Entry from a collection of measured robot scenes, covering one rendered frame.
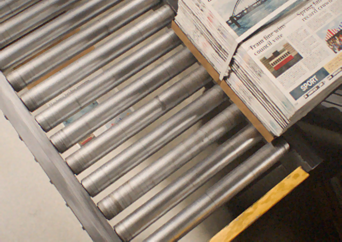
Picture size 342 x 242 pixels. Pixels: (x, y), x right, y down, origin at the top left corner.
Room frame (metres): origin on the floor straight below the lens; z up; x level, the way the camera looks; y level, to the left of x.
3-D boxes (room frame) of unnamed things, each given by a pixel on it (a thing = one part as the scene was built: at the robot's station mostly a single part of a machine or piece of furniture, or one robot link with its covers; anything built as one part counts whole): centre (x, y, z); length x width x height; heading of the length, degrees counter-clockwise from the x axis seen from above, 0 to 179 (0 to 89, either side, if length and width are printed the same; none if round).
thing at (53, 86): (0.49, 0.21, 0.77); 0.47 x 0.05 x 0.05; 139
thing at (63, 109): (0.45, 0.16, 0.77); 0.47 x 0.05 x 0.05; 139
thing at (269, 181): (0.34, -0.34, 0.34); 0.06 x 0.06 x 0.68; 49
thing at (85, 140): (0.60, 0.34, 0.00); 0.37 x 0.29 x 0.01; 49
